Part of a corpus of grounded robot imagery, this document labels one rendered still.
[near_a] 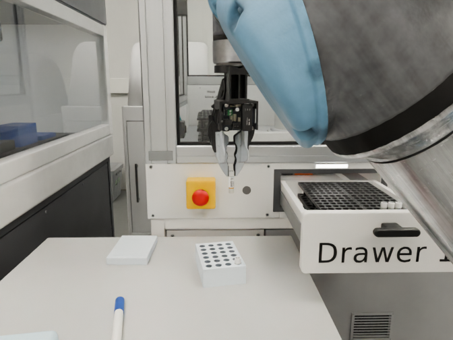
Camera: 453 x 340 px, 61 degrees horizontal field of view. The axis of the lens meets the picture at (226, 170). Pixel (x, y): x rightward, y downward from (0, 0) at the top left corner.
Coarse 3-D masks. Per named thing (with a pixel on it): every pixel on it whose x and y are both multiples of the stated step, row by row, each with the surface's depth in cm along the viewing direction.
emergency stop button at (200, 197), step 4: (196, 192) 91; (200, 192) 91; (204, 192) 91; (192, 196) 91; (196, 196) 91; (200, 196) 91; (204, 196) 91; (208, 196) 92; (196, 200) 91; (200, 200) 91; (204, 200) 91; (196, 204) 92; (200, 204) 92; (204, 204) 92
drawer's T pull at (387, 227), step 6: (378, 228) 62; (384, 228) 62; (390, 228) 62; (396, 228) 62; (402, 228) 62; (408, 228) 62; (414, 228) 62; (378, 234) 62; (384, 234) 62; (390, 234) 62; (396, 234) 62; (402, 234) 62; (408, 234) 62; (414, 234) 62
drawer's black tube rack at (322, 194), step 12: (312, 192) 87; (324, 192) 87; (336, 192) 87; (348, 192) 88; (360, 192) 88; (372, 192) 87; (384, 192) 87; (312, 204) 86; (324, 204) 78; (336, 204) 78; (348, 204) 78; (360, 204) 78; (372, 204) 78
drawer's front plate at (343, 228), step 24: (312, 216) 65; (336, 216) 65; (360, 216) 65; (384, 216) 65; (408, 216) 65; (312, 240) 66; (336, 240) 66; (360, 240) 66; (384, 240) 66; (408, 240) 66; (432, 240) 66; (312, 264) 67; (336, 264) 67; (360, 264) 67; (384, 264) 67; (408, 264) 67; (432, 264) 67
